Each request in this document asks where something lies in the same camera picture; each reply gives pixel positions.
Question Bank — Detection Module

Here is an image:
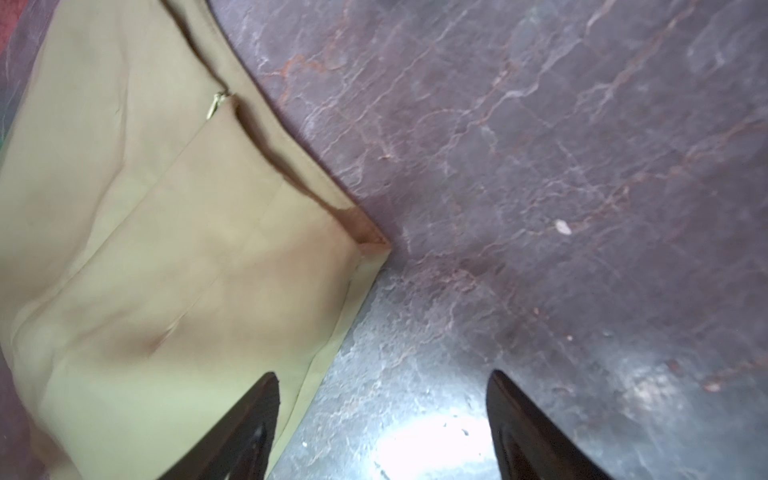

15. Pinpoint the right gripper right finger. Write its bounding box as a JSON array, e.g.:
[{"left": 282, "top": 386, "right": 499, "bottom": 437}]
[{"left": 486, "top": 370, "right": 611, "bottom": 480}]

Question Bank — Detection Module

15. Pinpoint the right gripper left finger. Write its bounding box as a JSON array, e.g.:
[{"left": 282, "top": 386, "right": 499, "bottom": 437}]
[{"left": 160, "top": 372, "right": 280, "bottom": 480}]

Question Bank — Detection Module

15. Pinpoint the olive green skirt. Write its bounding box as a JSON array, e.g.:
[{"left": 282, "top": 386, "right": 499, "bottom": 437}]
[{"left": 1, "top": 1, "right": 391, "bottom": 479}]

